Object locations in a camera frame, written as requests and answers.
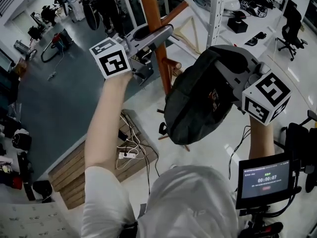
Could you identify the white patterned sheet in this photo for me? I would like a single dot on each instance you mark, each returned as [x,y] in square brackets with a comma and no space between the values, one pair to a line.
[32,219]

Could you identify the small black monitor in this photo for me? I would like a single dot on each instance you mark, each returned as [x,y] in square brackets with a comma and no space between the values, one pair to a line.
[266,180]

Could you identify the large black wheel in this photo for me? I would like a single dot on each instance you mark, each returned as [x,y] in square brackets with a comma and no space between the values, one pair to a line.
[90,11]

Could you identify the white framed glass cabinet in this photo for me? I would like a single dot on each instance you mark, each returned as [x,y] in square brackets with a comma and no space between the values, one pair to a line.
[135,9]

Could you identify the black and red tool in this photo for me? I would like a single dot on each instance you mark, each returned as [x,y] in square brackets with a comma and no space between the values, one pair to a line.
[239,15]

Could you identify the black glove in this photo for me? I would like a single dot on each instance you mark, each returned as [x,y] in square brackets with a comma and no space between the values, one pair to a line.
[256,38]

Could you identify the white power strip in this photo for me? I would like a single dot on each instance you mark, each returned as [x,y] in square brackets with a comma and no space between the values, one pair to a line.
[127,155]

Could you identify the black mesh office chair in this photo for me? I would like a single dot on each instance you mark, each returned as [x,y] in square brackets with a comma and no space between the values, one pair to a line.
[292,31]

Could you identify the black and white device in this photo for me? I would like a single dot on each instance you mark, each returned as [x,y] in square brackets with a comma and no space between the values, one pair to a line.
[255,7]

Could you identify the wooden pallet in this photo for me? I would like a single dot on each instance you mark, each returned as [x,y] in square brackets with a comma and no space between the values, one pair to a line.
[74,177]

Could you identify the white perforated shelving frame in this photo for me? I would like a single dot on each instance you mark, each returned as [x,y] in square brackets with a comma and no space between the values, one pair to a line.
[218,11]

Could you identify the black padded office chair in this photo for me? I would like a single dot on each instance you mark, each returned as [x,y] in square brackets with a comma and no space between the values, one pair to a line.
[301,142]

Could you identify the dark grey backpack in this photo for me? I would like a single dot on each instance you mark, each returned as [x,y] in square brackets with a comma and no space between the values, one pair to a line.
[195,108]

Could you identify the orange wooden coat stand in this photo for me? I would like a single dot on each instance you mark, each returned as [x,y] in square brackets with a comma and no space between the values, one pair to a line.
[151,9]

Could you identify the person's right forearm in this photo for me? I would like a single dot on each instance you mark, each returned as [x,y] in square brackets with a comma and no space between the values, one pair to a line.
[262,140]

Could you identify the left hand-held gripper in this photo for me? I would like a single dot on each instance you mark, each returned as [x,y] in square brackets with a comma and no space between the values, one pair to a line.
[111,58]

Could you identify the red and blue vacuum cleaner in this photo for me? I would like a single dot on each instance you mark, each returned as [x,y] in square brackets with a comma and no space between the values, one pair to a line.
[59,41]

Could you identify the black round bag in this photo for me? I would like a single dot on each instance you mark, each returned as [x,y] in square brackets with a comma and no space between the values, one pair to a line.
[42,191]

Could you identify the black box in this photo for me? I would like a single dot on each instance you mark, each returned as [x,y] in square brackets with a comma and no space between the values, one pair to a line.
[237,25]

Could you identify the black and white bag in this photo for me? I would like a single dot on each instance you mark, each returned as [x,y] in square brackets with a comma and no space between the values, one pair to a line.
[21,139]

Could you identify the person's white shirt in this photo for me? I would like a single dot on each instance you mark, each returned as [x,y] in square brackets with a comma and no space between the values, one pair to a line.
[178,207]

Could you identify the black monitor mount rig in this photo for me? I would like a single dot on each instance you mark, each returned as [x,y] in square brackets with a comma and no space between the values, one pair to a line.
[262,224]

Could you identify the wooden triangular frame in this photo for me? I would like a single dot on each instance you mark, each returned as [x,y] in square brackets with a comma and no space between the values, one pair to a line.
[192,26]

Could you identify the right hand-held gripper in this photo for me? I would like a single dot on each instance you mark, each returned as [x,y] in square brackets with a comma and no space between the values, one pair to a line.
[266,98]

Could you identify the person's left forearm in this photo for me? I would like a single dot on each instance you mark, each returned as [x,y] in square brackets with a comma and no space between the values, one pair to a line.
[106,123]

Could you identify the long black case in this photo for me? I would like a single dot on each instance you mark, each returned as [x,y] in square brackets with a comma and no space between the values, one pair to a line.
[26,177]

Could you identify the grey tool case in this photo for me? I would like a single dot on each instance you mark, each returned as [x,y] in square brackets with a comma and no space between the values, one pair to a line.
[21,46]

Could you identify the black power adapter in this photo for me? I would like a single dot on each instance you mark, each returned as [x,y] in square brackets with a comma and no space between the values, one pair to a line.
[123,135]

